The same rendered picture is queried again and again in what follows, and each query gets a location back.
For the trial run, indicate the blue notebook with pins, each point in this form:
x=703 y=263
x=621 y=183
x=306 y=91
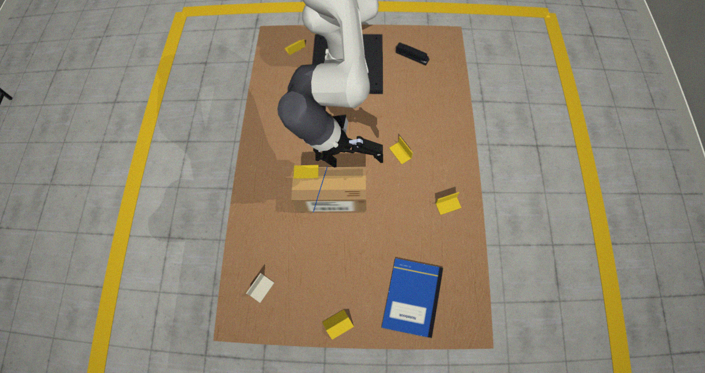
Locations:
x=413 y=297

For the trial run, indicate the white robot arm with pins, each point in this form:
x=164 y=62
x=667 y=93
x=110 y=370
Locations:
x=342 y=80

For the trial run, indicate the tan cardboard box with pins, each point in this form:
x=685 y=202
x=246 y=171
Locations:
x=343 y=190

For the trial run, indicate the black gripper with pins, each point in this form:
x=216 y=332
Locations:
x=359 y=145

